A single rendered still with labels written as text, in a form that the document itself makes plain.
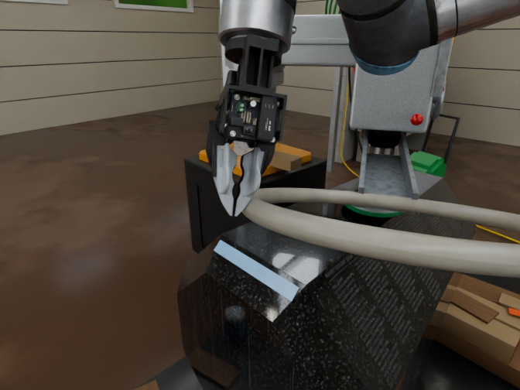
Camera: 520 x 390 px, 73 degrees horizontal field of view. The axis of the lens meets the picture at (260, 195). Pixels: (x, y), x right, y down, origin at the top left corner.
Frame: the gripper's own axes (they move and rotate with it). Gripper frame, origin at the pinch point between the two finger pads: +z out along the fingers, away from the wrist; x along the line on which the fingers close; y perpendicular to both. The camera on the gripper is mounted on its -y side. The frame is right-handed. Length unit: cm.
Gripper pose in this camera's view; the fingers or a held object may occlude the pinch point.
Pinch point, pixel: (233, 205)
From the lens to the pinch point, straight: 46.6
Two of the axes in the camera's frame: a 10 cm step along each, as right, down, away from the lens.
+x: 9.6, 1.0, 2.4
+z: -1.2, 9.9, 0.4
